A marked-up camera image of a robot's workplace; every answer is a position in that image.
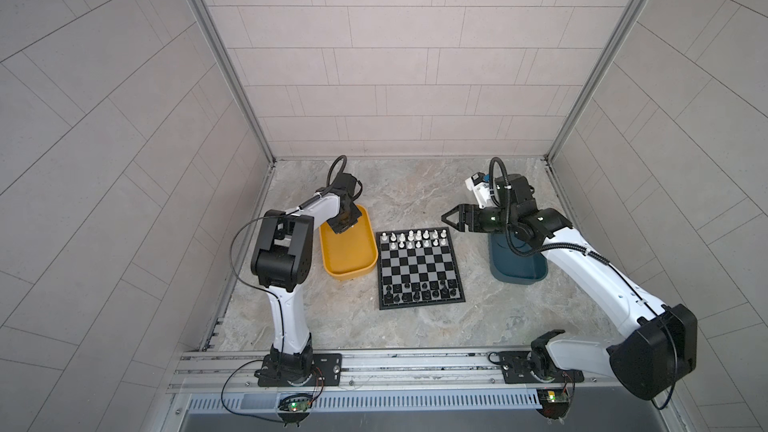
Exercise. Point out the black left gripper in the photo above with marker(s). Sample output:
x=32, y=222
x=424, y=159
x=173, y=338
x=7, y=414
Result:
x=354, y=213

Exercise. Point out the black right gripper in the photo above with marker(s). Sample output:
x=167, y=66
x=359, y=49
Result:
x=464, y=211

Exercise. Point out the yellow plastic tub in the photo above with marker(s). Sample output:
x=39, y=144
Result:
x=351, y=254

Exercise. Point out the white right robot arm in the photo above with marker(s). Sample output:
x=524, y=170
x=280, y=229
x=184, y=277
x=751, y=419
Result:
x=659, y=342

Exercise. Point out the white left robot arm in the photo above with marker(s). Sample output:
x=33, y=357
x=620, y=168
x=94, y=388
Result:
x=282, y=260

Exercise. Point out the green circuit board right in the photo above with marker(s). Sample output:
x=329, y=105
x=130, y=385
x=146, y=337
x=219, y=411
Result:
x=555, y=403

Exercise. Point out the green circuit board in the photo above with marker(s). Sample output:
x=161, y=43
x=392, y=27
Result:
x=555, y=403
x=300, y=403

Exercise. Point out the green circuit board left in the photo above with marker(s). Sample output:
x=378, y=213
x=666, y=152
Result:
x=300, y=403

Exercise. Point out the teal plastic tub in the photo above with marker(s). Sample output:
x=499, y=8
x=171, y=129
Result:
x=507, y=267

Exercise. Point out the black white chessboard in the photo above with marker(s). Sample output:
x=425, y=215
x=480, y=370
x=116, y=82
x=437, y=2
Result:
x=417, y=267

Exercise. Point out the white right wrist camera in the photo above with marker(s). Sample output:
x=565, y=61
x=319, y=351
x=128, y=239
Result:
x=478, y=185

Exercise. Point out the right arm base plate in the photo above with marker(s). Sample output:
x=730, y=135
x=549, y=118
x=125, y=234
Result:
x=518, y=367

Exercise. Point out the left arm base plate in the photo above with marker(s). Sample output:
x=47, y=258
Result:
x=300, y=370

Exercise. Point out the aluminium rail frame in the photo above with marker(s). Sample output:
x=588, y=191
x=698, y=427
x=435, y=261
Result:
x=371, y=380

